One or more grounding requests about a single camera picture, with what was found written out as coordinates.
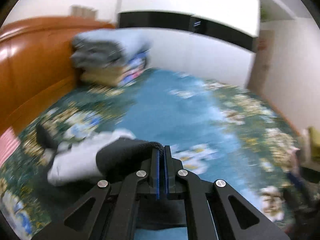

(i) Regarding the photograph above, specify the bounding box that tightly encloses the teal floral bedspread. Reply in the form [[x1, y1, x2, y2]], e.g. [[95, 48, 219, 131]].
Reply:
[[1, 69, 298, 239]]

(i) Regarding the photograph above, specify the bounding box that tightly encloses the white and black wardrobe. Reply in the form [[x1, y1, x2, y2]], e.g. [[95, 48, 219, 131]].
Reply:
[[118, 0, 260, 87]]

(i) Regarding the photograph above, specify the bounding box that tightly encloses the pink striped cloth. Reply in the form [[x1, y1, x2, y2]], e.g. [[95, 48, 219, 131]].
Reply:
[[0, 127, 21, 166]]

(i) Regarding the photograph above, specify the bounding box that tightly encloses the grey folded blanket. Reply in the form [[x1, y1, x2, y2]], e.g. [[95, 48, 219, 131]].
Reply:
[[71, 29, 151, 68]]

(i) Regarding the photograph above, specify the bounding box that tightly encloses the tan folded blanket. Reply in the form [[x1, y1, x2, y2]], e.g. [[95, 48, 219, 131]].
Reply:
[[80, 67, 129, 87]]

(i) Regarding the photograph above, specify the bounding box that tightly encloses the green potted plant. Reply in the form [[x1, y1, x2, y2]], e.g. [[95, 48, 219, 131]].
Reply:
[[260, 7, 268, 22]]

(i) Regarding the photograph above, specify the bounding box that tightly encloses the orange wooden headboard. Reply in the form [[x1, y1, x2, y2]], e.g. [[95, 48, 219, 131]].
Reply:
[[1, 16, 115, 133]]

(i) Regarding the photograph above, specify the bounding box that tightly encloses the yellow green cloth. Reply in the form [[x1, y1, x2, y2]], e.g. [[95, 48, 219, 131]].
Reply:
[[308, 127, 320, 163]]

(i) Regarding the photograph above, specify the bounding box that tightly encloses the black and white fleece jacket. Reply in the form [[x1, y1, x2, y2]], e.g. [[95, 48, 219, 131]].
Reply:
[[36, 124, 164, 186]]

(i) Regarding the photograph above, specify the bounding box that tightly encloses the colourful patterned folded blanket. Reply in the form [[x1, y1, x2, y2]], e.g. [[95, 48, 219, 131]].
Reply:
[[117, 51, 148, 87]]

